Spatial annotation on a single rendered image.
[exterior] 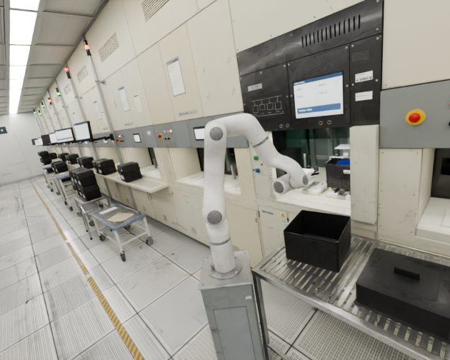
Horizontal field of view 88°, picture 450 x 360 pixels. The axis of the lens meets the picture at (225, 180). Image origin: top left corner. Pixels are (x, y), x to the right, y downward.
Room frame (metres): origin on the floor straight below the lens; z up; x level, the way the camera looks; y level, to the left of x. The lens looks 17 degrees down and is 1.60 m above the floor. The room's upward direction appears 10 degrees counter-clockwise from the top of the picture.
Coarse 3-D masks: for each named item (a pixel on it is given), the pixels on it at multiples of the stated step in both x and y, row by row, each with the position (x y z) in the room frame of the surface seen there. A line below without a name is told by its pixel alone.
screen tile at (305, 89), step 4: (312, 84) 1.39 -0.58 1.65; (296, 88) 1.47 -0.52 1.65; (300, 88) 1.45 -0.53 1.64; (304, 88) 1.43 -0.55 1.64; (308, 88) 1.41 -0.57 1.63; (296, 92) 1.47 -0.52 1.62; (300, 92) 1.45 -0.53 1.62; (304, 92) 1.43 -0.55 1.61; (308, 92) 1.41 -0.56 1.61; (312, 92) 1.39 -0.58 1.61; (296, 96) 1.47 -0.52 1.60; (312, 96) 1.39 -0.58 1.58; (296, 100) 1.47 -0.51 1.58; (300, 100) 1.45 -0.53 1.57; (304, 100) 1.43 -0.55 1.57; (308, 100) 1.41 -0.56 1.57; (312, 100) 1.39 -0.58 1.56; (300, 104) 1.45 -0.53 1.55; (304, 104) 1.43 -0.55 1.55; (308, 104) 1.42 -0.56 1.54
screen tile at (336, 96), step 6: (318, 84) 1.36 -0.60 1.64; (324, 84) 1.34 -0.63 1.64; (330, 84) 1.31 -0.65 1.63; (336, 84) 1.29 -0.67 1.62; (318, 90) 1.37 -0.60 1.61; (336, 90) 1.29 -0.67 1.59; (318, 96) 1.37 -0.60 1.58; (324, 96) 1.34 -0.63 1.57; (330, 96) 1.32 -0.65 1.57; (336, 96) 1.29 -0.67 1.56; (318, 102) 1.37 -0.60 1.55
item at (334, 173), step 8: (344, 144) 1.59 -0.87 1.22; (344, 152) 1.53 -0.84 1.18; (336, 160) 1.67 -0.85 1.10; (328, 168) 1.55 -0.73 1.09; (336, 168) 1.50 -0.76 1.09; (344, 168) 1.46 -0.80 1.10; (328, 176) 1.55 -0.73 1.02; (336, 176) 1.51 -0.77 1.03; (344, 176) 1.47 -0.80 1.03; (328, 184) 1.56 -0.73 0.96; (336, 184) 1.51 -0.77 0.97; (344, 184) 1.47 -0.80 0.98
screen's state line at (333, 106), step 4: (328, 104) 1.33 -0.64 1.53; (332, 104) 1.31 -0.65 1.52; (336, 104) 1.29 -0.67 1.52; (340, 104) 1.28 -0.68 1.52; (300, 108) 1.45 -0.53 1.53; (304, 108) 1.43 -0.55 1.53; (308, 108) 1.42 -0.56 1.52; (312, 108) 1.40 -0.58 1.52; (316, 108) 1.38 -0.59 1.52; (320, 108) 1.36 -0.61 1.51; (324, 108) 1.34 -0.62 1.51; (328, 108) 1.33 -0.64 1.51; (332, 108) 1.31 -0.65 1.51; (336, 108) 1.29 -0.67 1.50; (340, 108) 1.28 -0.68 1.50; (300, 112) 1.46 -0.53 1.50; (304, 112) 1.43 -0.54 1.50; (308, 112) 1.42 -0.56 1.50
